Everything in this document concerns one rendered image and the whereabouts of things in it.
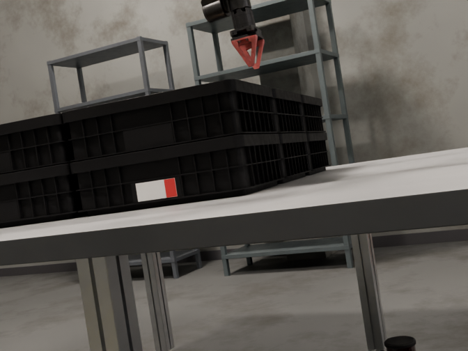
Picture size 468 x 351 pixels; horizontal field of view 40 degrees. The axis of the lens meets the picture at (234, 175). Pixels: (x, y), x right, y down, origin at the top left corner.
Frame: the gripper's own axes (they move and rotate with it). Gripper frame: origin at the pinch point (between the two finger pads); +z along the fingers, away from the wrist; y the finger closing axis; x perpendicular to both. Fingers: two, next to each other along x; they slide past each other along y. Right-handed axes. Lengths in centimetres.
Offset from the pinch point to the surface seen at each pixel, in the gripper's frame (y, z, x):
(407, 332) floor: -94, 104, 17
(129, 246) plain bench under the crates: 84, 34, -6
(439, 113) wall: -304, 18, 56
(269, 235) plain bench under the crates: 88, 36, 16
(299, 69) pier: -296, -35, -30
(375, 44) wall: -312, -41, 25
